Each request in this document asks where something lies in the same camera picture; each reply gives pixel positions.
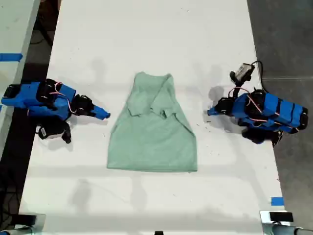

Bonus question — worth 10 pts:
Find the pale green T-shirt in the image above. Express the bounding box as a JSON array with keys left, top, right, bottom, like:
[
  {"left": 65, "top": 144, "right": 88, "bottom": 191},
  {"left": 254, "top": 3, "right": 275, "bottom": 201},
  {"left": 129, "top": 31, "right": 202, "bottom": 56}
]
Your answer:
[{"left": 106, "top": 71, "right": 199, "bottom": 174}]

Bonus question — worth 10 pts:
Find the long blue tape strip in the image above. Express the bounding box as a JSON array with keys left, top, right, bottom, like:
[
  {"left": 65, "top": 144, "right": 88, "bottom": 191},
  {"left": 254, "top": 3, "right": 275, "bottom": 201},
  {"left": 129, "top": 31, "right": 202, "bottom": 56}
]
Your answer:
[{"left": 0, "top": 52, "right": 23, "bottom": 62}]

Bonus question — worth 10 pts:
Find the white side table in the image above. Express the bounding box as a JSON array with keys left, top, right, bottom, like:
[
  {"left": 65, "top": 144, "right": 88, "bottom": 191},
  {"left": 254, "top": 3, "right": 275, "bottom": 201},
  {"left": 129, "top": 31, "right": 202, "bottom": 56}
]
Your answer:
[{"left": 0, "top": 0, "right": 41, "bottom": 152}]

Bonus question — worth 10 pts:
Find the small blue tape square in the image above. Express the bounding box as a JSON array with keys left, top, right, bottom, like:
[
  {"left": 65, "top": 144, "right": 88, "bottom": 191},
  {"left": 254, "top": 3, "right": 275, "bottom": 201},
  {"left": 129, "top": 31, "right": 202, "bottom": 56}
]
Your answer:
[{"left": 270, "top": 196, "right": 285, "bottom": 207}]

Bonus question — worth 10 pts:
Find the white mounting plate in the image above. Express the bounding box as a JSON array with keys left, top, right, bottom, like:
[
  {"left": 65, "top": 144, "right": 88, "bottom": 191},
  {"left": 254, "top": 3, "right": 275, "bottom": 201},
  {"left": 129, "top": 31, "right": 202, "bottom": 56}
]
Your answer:
[{"left": 14, "top": 212, "right": 46, "bottom": 230}]

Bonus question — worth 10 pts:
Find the small black box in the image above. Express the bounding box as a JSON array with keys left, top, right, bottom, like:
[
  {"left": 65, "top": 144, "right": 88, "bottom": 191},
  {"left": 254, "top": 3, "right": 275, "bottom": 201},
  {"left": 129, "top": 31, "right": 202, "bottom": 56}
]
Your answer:
[{"left": 269, "top": 212, "right": 294, "bottom": 222}]

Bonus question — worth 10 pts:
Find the grey metal tube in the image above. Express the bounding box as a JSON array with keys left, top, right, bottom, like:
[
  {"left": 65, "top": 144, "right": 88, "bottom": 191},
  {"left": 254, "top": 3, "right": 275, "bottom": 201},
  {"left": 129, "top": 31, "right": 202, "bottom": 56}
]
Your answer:
[
  {"left": 262, "top": 223, "right": 313, "bottom": 235},
  {"left": 0, "top": 226, "right": 44, "bottom": 235}
]

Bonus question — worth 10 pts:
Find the short black camera stalk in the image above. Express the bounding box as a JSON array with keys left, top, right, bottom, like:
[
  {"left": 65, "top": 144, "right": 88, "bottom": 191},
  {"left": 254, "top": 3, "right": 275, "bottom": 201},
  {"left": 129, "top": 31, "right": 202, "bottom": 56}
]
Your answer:
[{"left": 228, "top": 82, "right": 246, "bottom": 98}]

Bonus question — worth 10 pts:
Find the black camera box, grey label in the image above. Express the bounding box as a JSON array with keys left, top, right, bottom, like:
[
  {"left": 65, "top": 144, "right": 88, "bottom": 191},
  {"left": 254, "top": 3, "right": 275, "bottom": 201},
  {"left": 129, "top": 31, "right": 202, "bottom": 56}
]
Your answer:
[{"left": 229, "top": 63, "right": 255, "bottom": 85}]

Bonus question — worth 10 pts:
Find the black camera box, white label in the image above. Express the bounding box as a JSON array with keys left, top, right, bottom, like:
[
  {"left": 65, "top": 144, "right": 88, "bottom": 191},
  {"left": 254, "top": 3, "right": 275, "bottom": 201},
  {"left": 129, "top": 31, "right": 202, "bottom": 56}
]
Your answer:
[{"left": 36, "top": 120, "right": 72, "bottom": 144}]

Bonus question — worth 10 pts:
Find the black camera cable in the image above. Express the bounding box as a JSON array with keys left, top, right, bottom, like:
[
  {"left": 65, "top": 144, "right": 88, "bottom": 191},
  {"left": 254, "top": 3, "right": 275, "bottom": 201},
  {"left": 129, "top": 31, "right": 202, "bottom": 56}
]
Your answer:
[{"left": 251, "top": 60, "right": 266, "bottom": 93}]

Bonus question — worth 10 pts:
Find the black floor cable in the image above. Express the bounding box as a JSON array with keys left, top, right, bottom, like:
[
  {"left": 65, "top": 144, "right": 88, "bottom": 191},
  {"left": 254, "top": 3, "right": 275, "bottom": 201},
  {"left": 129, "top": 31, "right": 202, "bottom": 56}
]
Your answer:
[{"left": 29, "top": 28, "right": 54, "bottom": 49}]

